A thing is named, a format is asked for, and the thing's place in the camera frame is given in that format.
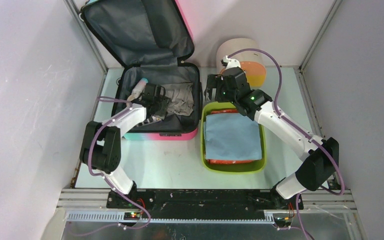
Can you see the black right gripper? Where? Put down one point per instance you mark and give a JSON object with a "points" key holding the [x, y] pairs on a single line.
{"points": [[214, 81]]}

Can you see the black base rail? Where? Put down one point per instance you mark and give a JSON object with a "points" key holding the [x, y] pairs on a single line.
{"points": [[212, 204]]}

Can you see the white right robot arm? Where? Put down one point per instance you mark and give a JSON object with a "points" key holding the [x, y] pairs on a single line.
{"points": [[320, 157]]}

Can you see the light blue garment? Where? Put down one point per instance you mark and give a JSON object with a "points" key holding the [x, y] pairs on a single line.
{"points": [[233, 136]]}

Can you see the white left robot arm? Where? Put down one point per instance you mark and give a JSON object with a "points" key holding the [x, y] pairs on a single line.
{"points": [[101, 146]]}

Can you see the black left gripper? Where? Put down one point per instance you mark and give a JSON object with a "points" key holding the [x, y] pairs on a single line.
{"points": [[163, 100]]}

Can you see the pink tube with teal cap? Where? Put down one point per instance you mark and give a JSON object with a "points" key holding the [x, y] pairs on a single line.
{"points": [[138, 89]]}

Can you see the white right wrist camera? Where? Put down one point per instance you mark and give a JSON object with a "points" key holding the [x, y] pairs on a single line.
{"points": [[229, 63]]}

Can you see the grey ribbed garment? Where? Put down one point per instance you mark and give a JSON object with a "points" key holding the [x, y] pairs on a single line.
{"points": [[181, 98]]}

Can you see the beige orange round storage box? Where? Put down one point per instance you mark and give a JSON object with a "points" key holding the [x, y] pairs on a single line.
{"points": [[250, 61]]}

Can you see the pink and teal kids suitcase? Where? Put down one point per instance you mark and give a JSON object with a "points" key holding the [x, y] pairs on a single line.
{"points": [[151, 40]]}

